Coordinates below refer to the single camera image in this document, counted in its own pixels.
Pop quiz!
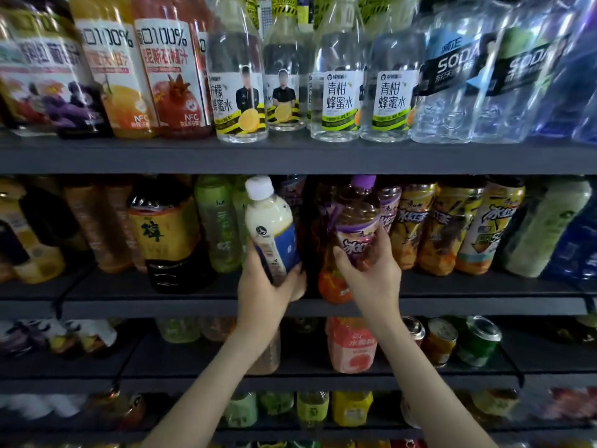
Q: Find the green drink bottle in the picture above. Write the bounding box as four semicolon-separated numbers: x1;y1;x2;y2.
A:
194;175;244;275
231;177;255;243

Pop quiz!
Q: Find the amber tea bottle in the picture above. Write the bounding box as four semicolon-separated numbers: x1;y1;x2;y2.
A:
104;180;147;273
65;180;132;275

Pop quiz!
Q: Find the red label metal tin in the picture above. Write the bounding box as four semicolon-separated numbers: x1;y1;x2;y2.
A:
401;316;428;347

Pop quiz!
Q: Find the white blue drink bottle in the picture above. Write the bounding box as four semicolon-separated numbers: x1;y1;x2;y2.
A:
243;175;302;288

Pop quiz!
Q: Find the person's right forearm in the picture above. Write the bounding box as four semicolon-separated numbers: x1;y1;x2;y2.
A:
371;317;498;448

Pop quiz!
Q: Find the small green drink can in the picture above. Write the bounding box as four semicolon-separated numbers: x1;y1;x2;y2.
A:
456;314;504;368

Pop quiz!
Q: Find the dark bottle yellow label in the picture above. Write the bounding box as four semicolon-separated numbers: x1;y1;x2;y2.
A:
127;176;212;296

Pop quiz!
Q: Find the purple label fruit drink bottle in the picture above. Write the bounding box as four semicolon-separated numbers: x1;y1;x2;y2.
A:
318;175;382;306
377;182;405;235

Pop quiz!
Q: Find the gold lid metal tin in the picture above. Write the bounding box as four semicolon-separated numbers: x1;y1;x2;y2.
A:
420;317;459;370

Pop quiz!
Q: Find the person's right hand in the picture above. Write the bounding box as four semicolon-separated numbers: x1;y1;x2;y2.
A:
332;228;405;338

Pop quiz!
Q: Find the person's left forearm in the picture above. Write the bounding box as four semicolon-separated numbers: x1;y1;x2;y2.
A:
142;333;278;448

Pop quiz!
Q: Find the red fruit juice bottle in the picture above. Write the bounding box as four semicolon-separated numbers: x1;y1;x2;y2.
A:
132;0;216;140

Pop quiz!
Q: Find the person's left hand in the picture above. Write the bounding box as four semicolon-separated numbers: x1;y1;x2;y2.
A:
236;242;308;347

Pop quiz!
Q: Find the orange juice bottle white cap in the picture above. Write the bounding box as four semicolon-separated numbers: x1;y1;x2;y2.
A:
69;0;159;141

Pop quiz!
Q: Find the pink squat drink bottle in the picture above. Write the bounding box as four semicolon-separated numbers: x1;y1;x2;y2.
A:
325;317;380;375

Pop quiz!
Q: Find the dark grey metal shelf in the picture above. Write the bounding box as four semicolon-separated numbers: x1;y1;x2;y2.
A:
0;126;597;448

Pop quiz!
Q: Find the orange brown label bottle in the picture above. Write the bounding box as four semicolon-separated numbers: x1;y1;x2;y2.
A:
454;179;527;277

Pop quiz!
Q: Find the tall clear bottle red label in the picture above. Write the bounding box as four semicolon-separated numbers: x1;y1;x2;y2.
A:
536;14;597;146

